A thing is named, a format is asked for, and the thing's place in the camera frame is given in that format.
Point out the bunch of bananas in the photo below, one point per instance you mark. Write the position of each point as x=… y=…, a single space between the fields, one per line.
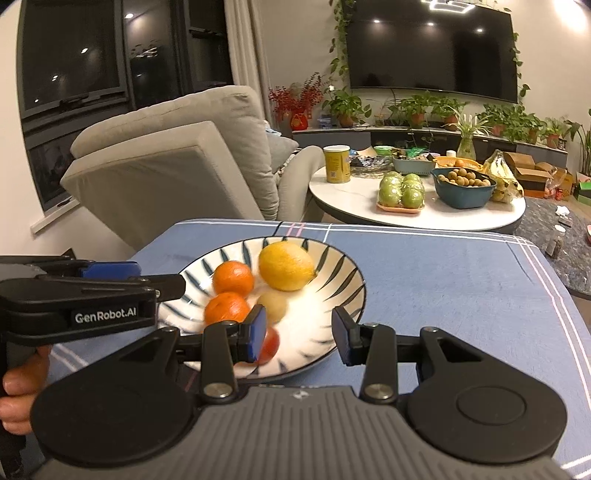
x=507 y=186

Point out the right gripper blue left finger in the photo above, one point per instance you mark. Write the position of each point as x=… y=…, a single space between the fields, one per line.
x=224 y=344

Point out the potted green plant left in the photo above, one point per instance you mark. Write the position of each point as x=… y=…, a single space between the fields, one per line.
x=347 y=108

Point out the orange mandarin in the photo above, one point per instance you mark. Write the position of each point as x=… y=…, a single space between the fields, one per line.
x=233 y=277
x=226 y=306

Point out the beige curtain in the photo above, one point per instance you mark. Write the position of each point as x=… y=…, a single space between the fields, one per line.
x=246 y=48

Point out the red flower pot plant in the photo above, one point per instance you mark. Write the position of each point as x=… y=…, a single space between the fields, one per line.
x=296 y=102

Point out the dark window frame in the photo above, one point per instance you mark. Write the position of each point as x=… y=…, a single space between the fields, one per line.
x=81 y=62

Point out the wall mounted black television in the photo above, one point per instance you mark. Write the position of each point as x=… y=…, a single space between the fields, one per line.
x=431 y=48

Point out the teal bowl of longans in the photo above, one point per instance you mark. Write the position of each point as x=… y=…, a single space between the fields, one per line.
x=462 y=188

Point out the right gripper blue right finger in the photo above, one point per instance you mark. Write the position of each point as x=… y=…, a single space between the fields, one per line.
x=373 y=346

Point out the beige recliner armchair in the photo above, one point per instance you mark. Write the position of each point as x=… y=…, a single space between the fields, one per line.
x=203 y=155

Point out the tall leafy floor plant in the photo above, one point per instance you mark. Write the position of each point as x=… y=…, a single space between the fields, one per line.
x=581 y=133

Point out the glass vase green plant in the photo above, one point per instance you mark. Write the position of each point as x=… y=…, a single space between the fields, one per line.
x=469 y=126

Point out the small teal snack dish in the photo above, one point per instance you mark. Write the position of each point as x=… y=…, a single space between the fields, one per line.
x=413 y=166

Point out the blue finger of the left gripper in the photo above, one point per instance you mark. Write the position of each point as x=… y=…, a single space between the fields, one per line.
x=111 y=270
x=167 y=287

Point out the small red apple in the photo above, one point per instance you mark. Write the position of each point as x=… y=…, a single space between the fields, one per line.
x=271 y=344

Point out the tray of green apples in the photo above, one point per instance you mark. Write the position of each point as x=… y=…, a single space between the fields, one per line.
x=399 y=193

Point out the person's left hand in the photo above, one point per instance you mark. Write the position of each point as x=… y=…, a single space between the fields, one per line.
x=22 y=385

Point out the white striped ceramic bowl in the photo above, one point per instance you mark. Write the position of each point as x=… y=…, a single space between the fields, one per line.
x=305 y=331

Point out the yellow tin can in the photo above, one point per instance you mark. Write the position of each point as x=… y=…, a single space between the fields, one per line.
x=337 y=165

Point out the round white coffee table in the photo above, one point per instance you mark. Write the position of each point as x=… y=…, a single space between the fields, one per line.
x=355 y=202

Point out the dark tv console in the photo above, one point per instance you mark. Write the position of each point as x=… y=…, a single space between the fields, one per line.
x=438 y=140

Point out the cardboard box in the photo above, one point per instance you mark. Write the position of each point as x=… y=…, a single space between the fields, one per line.
x=539 y=180

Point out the large yellow lemon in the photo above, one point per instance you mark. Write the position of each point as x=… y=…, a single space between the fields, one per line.
x=286 y=266

